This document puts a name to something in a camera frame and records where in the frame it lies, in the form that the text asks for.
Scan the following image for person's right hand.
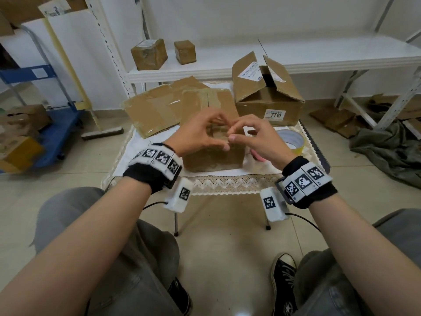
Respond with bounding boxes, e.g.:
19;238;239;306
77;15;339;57
227;114;297;169

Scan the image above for person's left hand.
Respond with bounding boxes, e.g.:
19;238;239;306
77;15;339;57
163;108;233;158

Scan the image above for person's left forearm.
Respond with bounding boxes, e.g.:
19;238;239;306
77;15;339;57
0;176;152;316

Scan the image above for person's right forearm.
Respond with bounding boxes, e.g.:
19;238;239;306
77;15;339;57
309;193;421;316

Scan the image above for taped closed cardboard box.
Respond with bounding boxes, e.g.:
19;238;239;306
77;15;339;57
180;88;246;173

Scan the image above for white lace tablecloth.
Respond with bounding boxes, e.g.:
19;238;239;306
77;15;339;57
100;80;331;196

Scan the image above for open cardboard box with label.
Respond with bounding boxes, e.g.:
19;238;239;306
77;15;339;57
232;51;306;127

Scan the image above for clear packing tape roll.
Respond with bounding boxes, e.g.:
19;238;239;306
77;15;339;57
276;129;306;157

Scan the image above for black left wristband with markers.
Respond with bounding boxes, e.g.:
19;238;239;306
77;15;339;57
123;143;183;195

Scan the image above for black wristband with markers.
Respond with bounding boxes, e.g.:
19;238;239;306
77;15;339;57
275;156;339;209
123;143;183;195

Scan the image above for flattened taped cardboard box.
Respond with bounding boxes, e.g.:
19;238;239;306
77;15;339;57
122;75;212;139

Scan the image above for black right wristband with markers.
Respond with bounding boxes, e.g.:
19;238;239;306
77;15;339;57
275;156;339;209

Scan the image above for small cardboard cube box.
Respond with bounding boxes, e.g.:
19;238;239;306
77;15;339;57
173;40;197;65

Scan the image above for flat cardboard scraps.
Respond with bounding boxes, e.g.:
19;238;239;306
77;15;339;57
309;104;366;139

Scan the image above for small taped cardboard box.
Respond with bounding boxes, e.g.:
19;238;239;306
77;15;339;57
130;38;168;71

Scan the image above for white metal shelf rack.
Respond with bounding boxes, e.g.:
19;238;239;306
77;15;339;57
84;0;421;131

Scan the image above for person's grey trouser left leg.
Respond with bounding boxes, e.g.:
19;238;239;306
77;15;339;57
32;186;180;316

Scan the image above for person's grey trouser leg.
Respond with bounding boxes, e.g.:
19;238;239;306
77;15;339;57
32;186;180;316
292;208;421;316

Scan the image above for grey-green crumpled cloth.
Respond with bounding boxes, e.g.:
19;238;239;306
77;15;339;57
349;119;421;190

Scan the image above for black right sneaker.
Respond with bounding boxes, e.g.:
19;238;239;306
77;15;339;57
270;253;298;316

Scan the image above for black sneaker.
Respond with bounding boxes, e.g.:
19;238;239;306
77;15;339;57
270;253;298;316
167;276;193;316

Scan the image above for black left sneaker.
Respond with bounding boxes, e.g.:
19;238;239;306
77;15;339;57
167;276;193;316

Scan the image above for torn cardboard sheet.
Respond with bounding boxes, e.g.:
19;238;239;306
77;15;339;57
368;93;421;121

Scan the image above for blue platform cart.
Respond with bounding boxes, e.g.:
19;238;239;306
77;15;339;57
0;24;83;175

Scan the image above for person's grey trouser right leg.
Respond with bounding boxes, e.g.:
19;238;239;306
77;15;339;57
292;208;421;316

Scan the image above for pile of crumpled cardboard boxes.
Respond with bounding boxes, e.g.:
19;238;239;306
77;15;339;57
0;104;52;174

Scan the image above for large cardboard box with label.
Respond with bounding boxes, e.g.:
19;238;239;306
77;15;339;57
0;0;89;37

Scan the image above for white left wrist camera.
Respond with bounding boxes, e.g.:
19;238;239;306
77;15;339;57
163;178;195;214

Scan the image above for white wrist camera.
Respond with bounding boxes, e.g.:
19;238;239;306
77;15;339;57
260;187;290;223
163;178;195;214

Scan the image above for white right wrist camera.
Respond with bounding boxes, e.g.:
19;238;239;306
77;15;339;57
260;187;290;223

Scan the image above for black left camera cable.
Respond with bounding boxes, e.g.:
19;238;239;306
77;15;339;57
141;201;169;212

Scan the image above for black camera cable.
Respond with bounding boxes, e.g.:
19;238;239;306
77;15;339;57
141;201;169;212
285;212;321;233

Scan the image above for black right camera cable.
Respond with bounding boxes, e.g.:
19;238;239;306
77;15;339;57
285;212;321;233

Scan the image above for push broom with pale handle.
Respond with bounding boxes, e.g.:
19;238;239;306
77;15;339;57
42;16;124;141

